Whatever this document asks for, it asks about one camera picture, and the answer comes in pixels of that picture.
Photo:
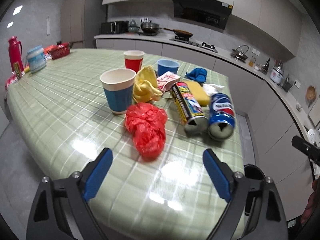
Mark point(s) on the red white paper cup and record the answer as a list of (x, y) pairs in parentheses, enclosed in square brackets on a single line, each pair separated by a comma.
[(133, 59)]

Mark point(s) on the red cooking pot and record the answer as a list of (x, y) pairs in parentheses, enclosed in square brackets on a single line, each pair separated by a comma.
[(60, 51)]

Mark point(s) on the black microwave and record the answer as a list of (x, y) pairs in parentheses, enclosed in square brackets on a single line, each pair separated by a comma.
[(115, 27)]

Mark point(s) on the person's hand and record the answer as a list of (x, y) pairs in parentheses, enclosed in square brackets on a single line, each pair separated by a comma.
[(310, 205)]

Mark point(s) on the red plastic bag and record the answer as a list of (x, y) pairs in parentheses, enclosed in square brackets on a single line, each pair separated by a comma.
[(146, 123)]

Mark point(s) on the blue white paper cup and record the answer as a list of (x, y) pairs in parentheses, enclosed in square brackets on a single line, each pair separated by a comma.
[(118, 88)]

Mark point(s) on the yellow sponge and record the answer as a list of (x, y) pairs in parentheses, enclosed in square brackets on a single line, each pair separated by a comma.
[(198, 92)]

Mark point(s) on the white rice cooker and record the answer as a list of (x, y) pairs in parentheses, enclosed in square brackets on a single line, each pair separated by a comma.
[(277, 74)]

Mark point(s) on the refrigerator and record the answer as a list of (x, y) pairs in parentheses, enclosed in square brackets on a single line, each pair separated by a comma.
[(80, 22)]

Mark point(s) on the dark glass bottle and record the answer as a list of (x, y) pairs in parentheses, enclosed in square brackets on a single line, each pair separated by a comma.
[(266, 66)]

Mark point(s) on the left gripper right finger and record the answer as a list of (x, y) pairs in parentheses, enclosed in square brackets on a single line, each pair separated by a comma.
[(266, 218)]

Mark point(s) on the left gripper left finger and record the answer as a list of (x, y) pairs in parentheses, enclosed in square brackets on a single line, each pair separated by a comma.
[(47, 218)]

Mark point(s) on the red white snack wrapper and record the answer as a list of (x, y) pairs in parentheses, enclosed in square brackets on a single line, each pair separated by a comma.
[(166, 80)]

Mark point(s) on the woven basket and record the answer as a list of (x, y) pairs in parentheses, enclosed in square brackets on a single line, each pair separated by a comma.
[(311, 94)]

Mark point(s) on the blue cloth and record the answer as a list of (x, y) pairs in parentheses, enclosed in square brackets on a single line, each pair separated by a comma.
[(197, 74)]

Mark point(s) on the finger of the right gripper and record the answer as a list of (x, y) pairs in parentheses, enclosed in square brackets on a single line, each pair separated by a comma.
[(311, 151)]

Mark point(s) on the oil bottle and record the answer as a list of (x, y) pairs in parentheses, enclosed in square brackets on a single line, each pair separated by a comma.
[(252, 61)]

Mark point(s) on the white paper towel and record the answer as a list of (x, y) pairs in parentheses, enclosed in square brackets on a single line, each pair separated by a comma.
[(210, 88)]

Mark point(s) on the black lidded wok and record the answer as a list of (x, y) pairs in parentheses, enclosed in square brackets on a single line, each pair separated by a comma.
[(150, 27)]

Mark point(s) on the red thermos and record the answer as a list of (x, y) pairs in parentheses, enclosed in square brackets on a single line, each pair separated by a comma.
[(15, 54)]

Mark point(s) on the blue white jar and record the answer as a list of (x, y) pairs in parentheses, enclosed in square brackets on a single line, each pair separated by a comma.
[(36, 59)]

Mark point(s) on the blue plastic bowl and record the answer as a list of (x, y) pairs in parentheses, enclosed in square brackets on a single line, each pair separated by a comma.
[(166, 65)]

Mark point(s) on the frying pan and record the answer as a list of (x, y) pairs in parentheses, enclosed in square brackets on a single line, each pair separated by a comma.
[(180, 33)]

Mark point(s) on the black trash bin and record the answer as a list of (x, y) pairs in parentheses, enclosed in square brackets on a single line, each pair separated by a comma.
[(252, 172)]

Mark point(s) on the black yellow drink can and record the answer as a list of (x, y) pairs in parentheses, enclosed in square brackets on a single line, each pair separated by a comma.
[(191, 114)]

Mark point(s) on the black range hood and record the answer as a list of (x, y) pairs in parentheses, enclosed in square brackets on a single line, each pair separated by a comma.
[(209, 12)]

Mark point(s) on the gas stove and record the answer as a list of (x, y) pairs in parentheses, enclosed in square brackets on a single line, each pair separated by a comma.
[(203, 45)]

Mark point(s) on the teal ceramic vase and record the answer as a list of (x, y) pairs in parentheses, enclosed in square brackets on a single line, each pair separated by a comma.
[(133, 27)]

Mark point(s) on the blue Pepsi can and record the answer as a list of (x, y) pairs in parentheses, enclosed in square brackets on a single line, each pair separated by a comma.
[(221, 117)]

